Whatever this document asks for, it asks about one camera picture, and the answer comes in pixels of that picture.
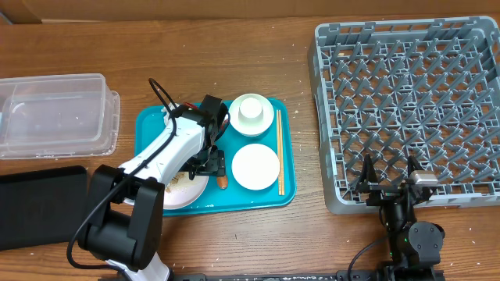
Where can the rice and food scraps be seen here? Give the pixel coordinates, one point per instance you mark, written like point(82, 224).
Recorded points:
point(180, 183)

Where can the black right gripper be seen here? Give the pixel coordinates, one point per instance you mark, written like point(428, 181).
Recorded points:
point(367, 183)

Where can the wooden chopstick right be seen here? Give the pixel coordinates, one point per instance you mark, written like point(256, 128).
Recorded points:
point(283, 149)

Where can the small white plate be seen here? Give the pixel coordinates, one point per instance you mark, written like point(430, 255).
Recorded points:
point(255, 167)

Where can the black waste tray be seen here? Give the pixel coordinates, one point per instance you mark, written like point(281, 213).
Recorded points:
point(42, 207)

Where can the wooden chopstick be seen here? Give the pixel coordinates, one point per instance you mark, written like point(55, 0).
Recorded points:
point(278, 152)
point(283, 149)

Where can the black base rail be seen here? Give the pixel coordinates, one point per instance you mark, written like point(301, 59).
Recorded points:
point(273, 277)

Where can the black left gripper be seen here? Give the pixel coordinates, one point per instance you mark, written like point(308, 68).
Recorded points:
point(214, 166)

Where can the grey dish rack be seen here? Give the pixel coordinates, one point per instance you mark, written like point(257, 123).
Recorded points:
point(400, 88)

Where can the clear plastic bin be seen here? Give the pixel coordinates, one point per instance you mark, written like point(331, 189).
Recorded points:
point(58, 116)

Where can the cardboard backdrop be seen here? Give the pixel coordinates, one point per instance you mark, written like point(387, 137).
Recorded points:
point(38, 11)

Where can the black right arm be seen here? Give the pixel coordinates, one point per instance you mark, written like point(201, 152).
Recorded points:
point(414, 246)

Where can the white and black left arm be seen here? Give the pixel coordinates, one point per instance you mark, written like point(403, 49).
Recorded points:
point(124, 208)

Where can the large white plate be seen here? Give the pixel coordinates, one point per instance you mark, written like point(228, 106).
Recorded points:
point(179, 200)

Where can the white upturned bowl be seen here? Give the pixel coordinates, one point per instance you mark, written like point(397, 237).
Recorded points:
point(251, 114)

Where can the teal plastic tray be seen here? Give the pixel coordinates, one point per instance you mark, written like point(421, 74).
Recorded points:
point(236, 197)

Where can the orange carrot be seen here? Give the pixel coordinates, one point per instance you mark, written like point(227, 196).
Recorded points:
point(222, 182)

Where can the wooden chopstick left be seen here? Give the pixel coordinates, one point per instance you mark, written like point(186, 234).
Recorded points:
point(278, 152)

